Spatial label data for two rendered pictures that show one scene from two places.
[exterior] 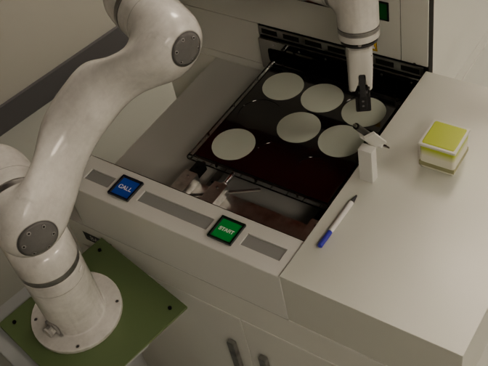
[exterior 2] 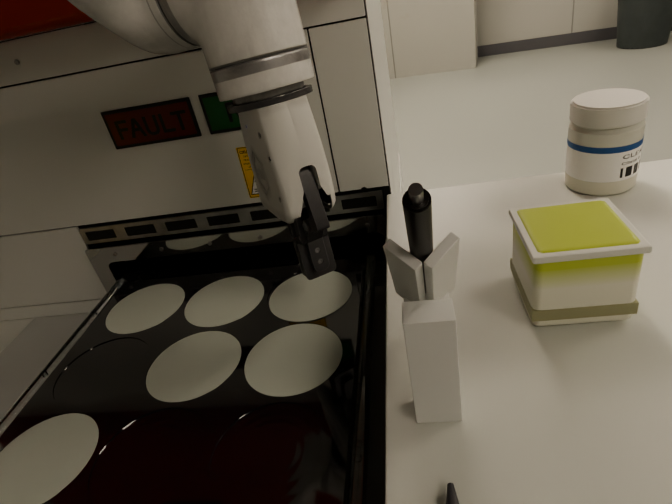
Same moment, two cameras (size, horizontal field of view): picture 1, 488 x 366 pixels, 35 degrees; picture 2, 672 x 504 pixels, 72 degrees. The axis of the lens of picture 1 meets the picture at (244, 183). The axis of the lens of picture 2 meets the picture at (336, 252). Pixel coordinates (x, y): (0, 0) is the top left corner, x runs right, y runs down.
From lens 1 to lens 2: 1.26 m
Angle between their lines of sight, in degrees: 29
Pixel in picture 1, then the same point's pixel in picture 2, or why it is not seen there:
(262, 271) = not seen: outside the picture
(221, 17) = (14, 242)
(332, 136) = (271, 354)
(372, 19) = (292, 13)
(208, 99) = (15, 385)
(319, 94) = (216, 296)
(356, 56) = (282, 117)
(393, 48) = not seen: hidden behind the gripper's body
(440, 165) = (597, 303)
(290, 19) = (129, 193)
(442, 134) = (566, 223)
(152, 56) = not seen: outside the picture
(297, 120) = (188, 353)
